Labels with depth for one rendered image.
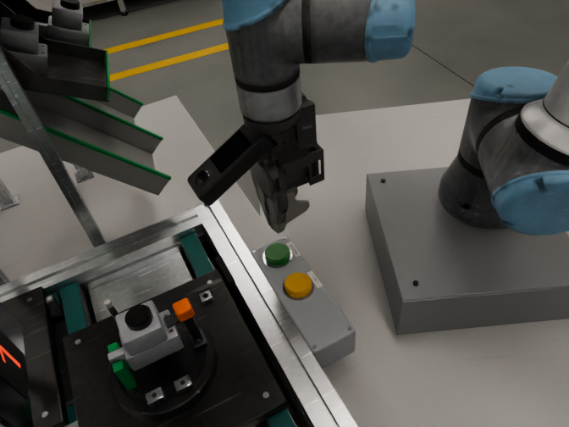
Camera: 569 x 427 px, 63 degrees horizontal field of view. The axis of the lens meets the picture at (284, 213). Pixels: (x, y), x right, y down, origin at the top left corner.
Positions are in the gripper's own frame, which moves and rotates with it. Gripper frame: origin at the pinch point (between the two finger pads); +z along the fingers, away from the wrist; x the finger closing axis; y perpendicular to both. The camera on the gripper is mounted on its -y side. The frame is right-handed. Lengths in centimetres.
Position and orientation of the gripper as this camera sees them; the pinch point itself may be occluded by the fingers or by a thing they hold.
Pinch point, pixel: (273, 227)
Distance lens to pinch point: 70.2
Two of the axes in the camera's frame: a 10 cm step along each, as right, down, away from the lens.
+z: 0.9, 7.0, 7.1
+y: 8.9, -3.8, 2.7
